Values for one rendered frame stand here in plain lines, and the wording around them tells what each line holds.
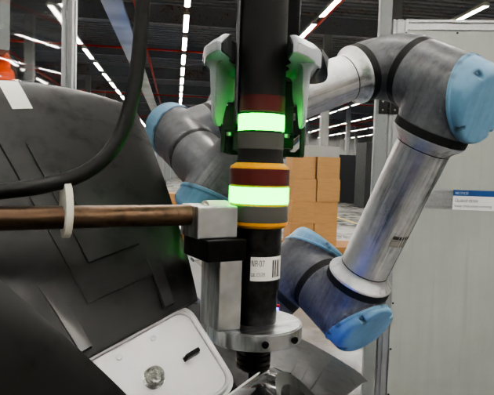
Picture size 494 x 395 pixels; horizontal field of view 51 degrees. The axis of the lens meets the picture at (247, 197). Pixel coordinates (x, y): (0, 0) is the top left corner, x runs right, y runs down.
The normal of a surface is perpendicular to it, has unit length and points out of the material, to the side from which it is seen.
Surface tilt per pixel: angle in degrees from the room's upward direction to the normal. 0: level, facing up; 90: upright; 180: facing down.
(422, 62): 66
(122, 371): 54
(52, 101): 45
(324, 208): 90
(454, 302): 90
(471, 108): 109
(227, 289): 90
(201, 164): 61
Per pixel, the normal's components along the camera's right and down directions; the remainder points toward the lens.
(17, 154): 0.47, -0.59
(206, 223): 0.50, 0.07
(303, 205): 0.15, 0.06
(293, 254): -0.45, -0.51
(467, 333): -0.08, 0.06
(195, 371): 0.29, -0.54
